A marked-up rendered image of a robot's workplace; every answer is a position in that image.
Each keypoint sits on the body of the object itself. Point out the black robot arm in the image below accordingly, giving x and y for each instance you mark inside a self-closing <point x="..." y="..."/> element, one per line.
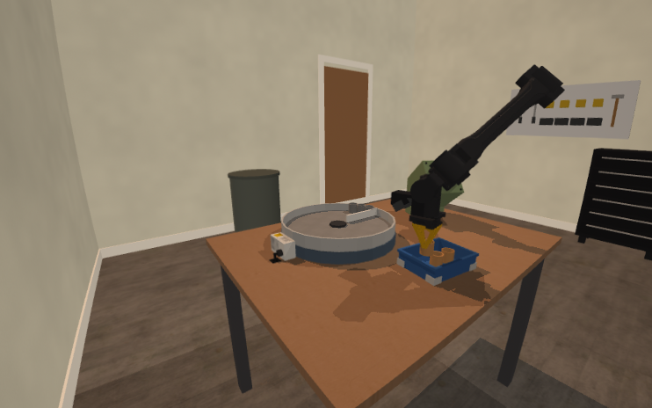
<point x="538" y="86"/>

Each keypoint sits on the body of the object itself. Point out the bronze bushing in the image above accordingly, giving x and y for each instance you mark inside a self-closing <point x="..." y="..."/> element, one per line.
<point x="437" y="258"/>
<point x="448" y="254"/>
<point x="429" y="251"/>

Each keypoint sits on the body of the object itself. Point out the blue crate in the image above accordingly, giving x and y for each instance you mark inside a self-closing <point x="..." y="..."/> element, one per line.
<point x="419" y="264"/>

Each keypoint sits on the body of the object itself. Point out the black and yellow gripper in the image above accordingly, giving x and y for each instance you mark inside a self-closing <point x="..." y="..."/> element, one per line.
<point x="430" y="221"/>

